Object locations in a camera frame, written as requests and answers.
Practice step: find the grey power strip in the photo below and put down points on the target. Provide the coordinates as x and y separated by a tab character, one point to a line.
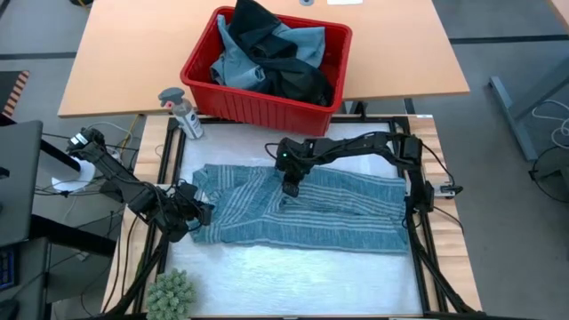
446	190

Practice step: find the clear spray bottle grey trigger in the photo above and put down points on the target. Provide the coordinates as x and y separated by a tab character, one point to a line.
186	117

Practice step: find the hazard striped mat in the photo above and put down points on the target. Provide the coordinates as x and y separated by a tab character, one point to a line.
15	91

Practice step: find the green artificial plant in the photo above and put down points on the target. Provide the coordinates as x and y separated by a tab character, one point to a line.
171	295

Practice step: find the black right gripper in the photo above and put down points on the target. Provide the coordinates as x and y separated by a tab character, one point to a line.
303	155

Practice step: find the backlit keyboard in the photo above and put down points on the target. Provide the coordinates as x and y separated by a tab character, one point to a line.
6	271

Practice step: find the white round base disc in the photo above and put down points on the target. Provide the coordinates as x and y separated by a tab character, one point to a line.
66	182

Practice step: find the dark grey monitor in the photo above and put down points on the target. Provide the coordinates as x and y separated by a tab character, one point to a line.
18	178

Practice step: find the light blue garment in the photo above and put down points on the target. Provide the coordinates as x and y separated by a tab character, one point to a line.
235	71

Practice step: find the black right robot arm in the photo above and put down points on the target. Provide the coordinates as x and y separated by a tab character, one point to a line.
355	144

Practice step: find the light wooden desk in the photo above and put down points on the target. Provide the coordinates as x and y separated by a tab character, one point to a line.
111	53

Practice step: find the blue white striped shirt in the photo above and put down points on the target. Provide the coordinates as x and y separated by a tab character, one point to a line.
333	213

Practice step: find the red plastic bin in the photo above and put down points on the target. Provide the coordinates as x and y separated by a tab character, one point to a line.
266	111

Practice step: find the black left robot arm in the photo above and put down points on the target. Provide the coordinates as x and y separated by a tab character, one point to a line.
115	178

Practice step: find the white paper sheet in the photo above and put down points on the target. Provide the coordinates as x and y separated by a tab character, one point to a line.
344	2

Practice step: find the black aluminium frame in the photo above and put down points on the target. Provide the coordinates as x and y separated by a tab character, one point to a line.
382	119

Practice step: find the grey desk grommet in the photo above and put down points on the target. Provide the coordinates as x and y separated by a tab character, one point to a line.
306	2

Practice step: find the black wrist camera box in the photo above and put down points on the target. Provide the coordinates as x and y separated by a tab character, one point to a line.
284	160
186	191

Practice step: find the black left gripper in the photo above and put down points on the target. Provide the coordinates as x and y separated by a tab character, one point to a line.
191	218

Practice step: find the black garment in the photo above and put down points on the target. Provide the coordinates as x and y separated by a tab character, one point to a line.
293	80

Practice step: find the grey metal desk leg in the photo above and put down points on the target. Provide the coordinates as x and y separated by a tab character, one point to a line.
507	115

